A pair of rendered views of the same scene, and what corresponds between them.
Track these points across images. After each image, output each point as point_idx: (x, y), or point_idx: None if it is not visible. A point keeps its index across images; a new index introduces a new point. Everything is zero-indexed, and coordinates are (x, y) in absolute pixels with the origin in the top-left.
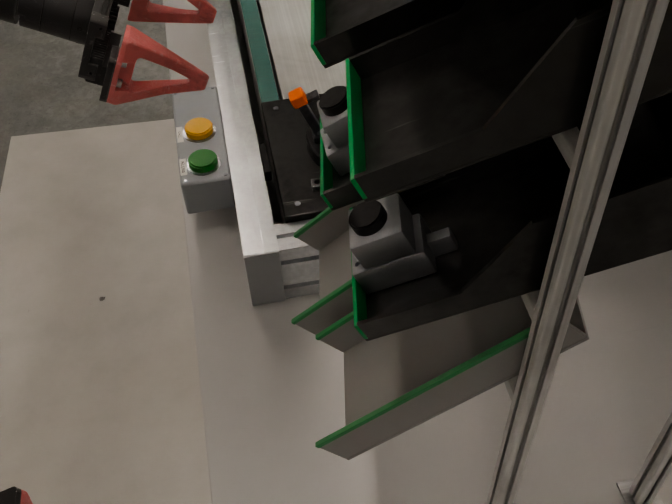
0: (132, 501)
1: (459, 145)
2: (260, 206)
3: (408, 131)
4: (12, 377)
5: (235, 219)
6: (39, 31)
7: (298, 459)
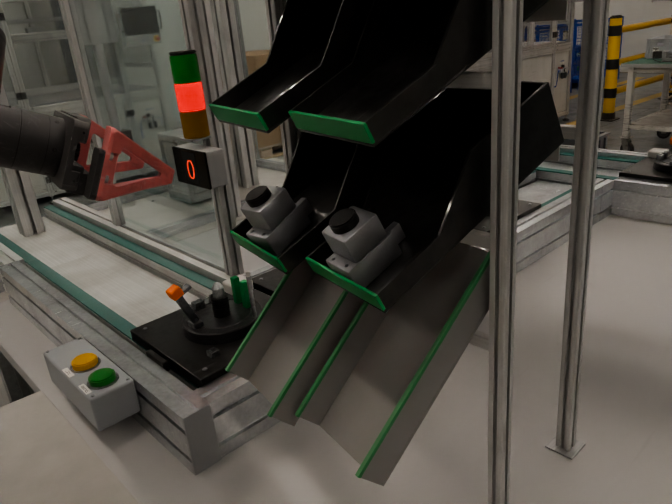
0: None
1: (424, 80)
2: (173, 385)
3: (368, 115)
4: None
5: (140, 428)
6: (11, 163)
7: None
